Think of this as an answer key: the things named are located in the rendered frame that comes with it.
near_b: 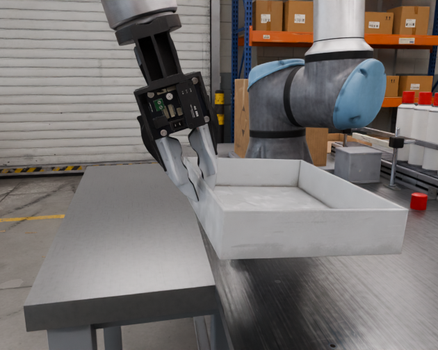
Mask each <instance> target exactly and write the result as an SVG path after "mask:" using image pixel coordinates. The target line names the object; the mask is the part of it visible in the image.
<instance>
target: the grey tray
mask: <svg viewBox="0 0 438 350"><path fill-rule="evenodd" d="M184 164H185V166H186V167H187V170H188V177H189V179H190V180H191V181H192V183H193V184H194V186H195V189H196V192H197V195H198V199H199V201H198V202H197V203H196V202H194V201H193V200H192V199H190V198H188V200H189V201H190V204H191V206H192V207H193V209H194V211H195V213H196V215H197V217H198V219H199V221H200V223H201V225H202V226H203V228H204V230H205V232H206V234H207V236H208V238H209V240H210V242H211V244H212V245H213V248H214V249H215V251H216V253H217V255H218V257H219V259H220V260H229V259H251V258H295V257H318V256H362V255H384V254H401V249H402V245H403V238H404V234H405V227H406V222H407V215H408V211H409V210H408V209H406V208H404V207H402V206H399V205H398V204H396V203H393V202H391V201H389V200H387V199H385V198H382V197H380V196H378V195H376V194H374V193H372V192H369V191H368V190H365V189H364V188H361V187H359V186H357V185H355V184H353V183H350V182H348V181H346V180H344V179H342V178H339V177H338V176H335V175H333V174H331V173H329V172H327V171H325V170H323V169H320V168H318V167H316V166H314V165H312V164H310V163H307V162H305V161H303V160H282V159H258V158H218V170H217V179H216V185H215V188H214V190H212V189H211V188H210V187H209V185H208V184H207V183H206V181H205V180H204V179H203V178H202V172H201V170H200V168H199V167H198V165H197V157H185V156H184Z"/></svg>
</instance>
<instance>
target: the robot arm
mask: <svg viewBox="0 0 438 350"><path fill-rule="evenodd" d="M101 3H102V6H103V9H104V12H105V14H106V18H107V20H108V23H109V26H110V28H111V29H113V30H114V31H116V32H115V36H116V39H117V42H118V44H119V46H124V45H128V44H134V43H135V44H136V47H134V49H133V50H134V53H135V55H136V59H137V62H138V66H139V68H140V70H141V72H142V74H143V76H144V79H145V81H146V83H147V86H145V87H140V88H138V89H136V90H135V91H134V92H133V93H134V96H135V98H136V102H137V104H138V107H139V110H140V113H141V115H139V116H137V120H138V122H139V124H140V131H141V137H142V140H143V143H144V145H145V147H146V149H147V150H148V152H149V153H150V154H151V155H152V156H153V157H154V159H155V160H156V161H157V162H158V163H159V164H160V166H162V168H163V169H164V171H165V173H166V174H167V175H168V176H169V178H170V179H171V180H172V182H173V183H174V184H175V185H176V186H177V187H178V188H179V190H180V191H181V192H182V193H184V194H185V195H186V196H187V197H188V198H190V199H192V200H193V201H194V202H196V203H197V202H198V201H199V199H198V195H197V192H196V189H195V186H194V184H193V183H192V181H191V180H190V179H189V177H188V170H187V167H186V166H185V164H183V162H182V160H181V155H182V149H181V145H180V142H179V140H178V139H177V138H174V137H170V136H169V134H171V133H176V132H178V131H182V130H184V129H187V128H189V129H192V131H191V132H190V133H189V134H188V140H189V142H190V145H191V147H192V148H193V150H194V151H196V153H197V165H198V167H199V168H200V170H201V172H202V178H203V179H204V180H205V181H206V183H207V184H208V185H209V187H210V188H211V189H212V190H214V188H215V185H216V179H217V170H218V152H217V144H218V134H219V122H218V116H217V114H216V112H215V110H214V109H213V107H212V105H211V103H210V101H209V95H207V93H206V88H205V86H204V81H203V79H202V75H201V72H191V73H187V74H184V73H183V72H182V70H181V66H180V63H179V58H178V55H177V50H176V48H175V45H174V42H173V40H172V38H171V36H170V32H173V31H175V30H177V29H179V28H181V27H182V26H181V22H180V19H179V15H178V14H174V13H175V12H176V11H177V3H176V1H175V0H101ZM364 22H365V0H314V43H313V45H312V47H311V48H310V49H309V50H308V51H307V52H306V54H305V60H303V59H287V60H280V61H273V62H267V63H264V64H261V65H258V66H256V67H254V68H253V69H251V71H250V73H249V80H248V98H249V130H250V141H249V144H248V148H247V151H246V154H245V157H244V158H258V159H282V160H303V161H305V162H307V163H310V164H312V165H314V163H313V160H312V158H311V154H310V152H309V147H308V145H307V141H306V127H311V128H337V129H339V130H344V129H347V128H363V127H365V126H367V125H368V124H370V123H371V122H372V121H373V120H374V119H375V117H376V115H377V113H378V112H379V111H380V108H381V106H382V102H383V100H384V95H385V91H386V85H387V77H386V74H385V72H384V71H385V69H384V66H383V64H382V63H381V62H380V61H379V60H376V59H374V58H373V49H372V48H371V47H370V46H369V45H368V44H367V43H366V41H365V40H364Z"/></svg>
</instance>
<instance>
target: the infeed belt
mask: <svg viewBox="0 0 438 350"><path fill-rule="evenodd" d="M334 143H337V144H340V145H342V146H343V142H334ZM346 147H368V148H371V149H375V150H378V151H381V152H382V160H385V161H387V162H390V163H392V158H393V154H392V153H389V152H387V151H383V150H380V149H376V148H374V147H370V146H367V145H365V144H360V143H358V142H347V145H346ZM397 165H399V166H401V167H405V168H408V169H410V170H413V171H416V172H419V173H421V174H425V175H427V176H431V177H433V178H436V179H438V175H437V173H438V172H427V171H424V170H422V167H413V166H410V165H408V164H407V162H397Z"/></svg>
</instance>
